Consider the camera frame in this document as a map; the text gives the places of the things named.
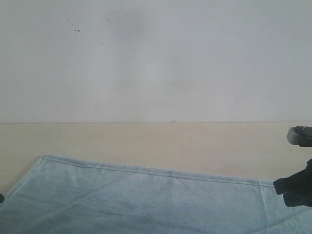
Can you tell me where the light blue fluffy towel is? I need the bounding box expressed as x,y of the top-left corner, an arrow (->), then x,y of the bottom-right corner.
0,155 -> 312,234

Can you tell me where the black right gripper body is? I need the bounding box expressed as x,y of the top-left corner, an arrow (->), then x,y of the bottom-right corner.
273,159 -> 312,207

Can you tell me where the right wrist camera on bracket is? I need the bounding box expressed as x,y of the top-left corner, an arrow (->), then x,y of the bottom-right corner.
286,126 -> 312,147

